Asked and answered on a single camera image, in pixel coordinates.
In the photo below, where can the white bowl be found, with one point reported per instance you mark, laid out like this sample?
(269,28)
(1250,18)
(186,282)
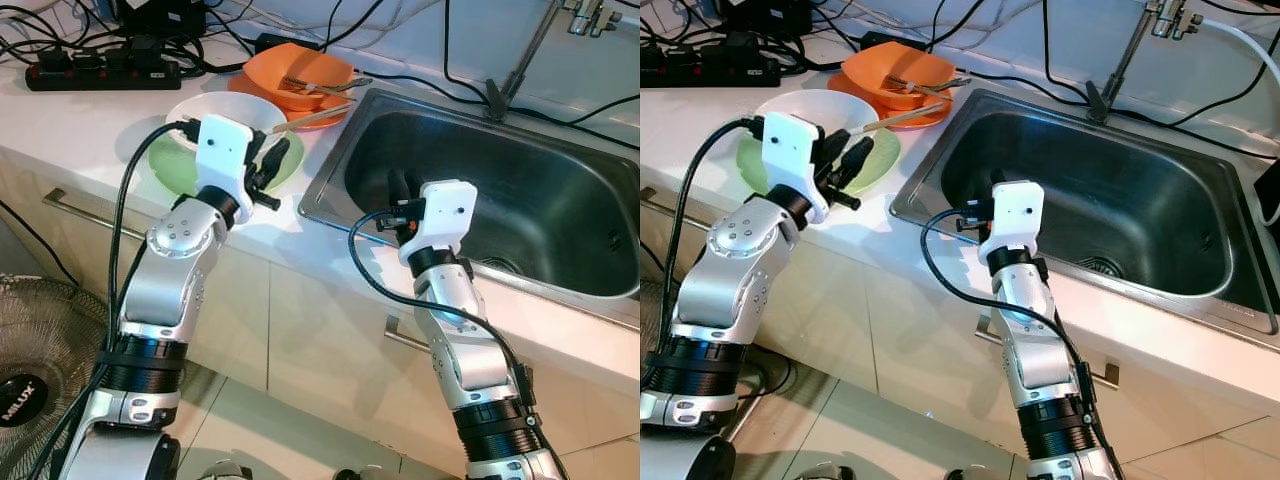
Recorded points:
(850,108)
(240,110)

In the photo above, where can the green plate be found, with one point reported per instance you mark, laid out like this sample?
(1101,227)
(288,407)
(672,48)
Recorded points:
(750,165)
(170,165)

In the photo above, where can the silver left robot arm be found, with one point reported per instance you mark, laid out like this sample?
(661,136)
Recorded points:
(170,290)
(730,290)

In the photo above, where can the orange plate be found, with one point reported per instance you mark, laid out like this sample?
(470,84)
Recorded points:
(243,90)
(842,90)

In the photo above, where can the wooden chopstick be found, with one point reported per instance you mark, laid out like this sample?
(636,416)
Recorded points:
(915,115)
(320,116)

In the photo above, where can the orange bowl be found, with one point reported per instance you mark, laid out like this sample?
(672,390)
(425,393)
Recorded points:
(270,68)
(870,68)

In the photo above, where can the metal fork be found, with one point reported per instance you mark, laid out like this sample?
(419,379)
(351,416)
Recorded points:
(915,85)
(310,85)

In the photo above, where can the small black adapter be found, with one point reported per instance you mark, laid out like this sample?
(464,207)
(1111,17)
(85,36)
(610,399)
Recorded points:
(280,43)
(885,40)

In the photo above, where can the sink drain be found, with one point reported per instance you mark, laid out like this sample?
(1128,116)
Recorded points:
(500,266)
(1103,268)

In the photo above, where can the large black charger box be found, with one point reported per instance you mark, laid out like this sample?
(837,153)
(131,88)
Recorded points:
(775,18)
(165,18)

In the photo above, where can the black power strip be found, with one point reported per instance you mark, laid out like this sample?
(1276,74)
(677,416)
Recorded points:
(100,78)
(710,72)

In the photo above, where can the stainless steel sink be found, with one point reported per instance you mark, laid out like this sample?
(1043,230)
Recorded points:
(1150,190)
(560,190)

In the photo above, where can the chrome faucet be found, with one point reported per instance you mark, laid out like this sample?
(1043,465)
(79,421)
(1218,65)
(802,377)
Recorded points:
(1125,58)
(528,55)

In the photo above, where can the black floor fan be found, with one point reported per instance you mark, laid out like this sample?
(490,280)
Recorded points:
(648,320)
(50,330)

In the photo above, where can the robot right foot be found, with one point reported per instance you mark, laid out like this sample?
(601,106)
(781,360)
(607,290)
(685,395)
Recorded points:
(350,474)
(965,474)

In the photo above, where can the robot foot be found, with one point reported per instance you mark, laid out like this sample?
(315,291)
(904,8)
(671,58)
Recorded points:
(825,472)
(965,474)
(350,474)
(225,470)

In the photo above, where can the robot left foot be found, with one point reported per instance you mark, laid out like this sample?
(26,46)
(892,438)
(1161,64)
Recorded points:
(225,470)
(825,472)

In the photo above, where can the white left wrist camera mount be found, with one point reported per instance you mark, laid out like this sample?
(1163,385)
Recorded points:
(790,150)
(222,155)

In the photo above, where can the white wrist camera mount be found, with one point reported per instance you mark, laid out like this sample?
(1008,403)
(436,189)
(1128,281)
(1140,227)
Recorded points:
(222,155)
(1018,215)
(445,220)
(790,150)

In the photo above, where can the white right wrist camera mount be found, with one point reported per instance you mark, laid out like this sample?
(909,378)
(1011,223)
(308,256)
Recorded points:
(1018,215)
(445,220)

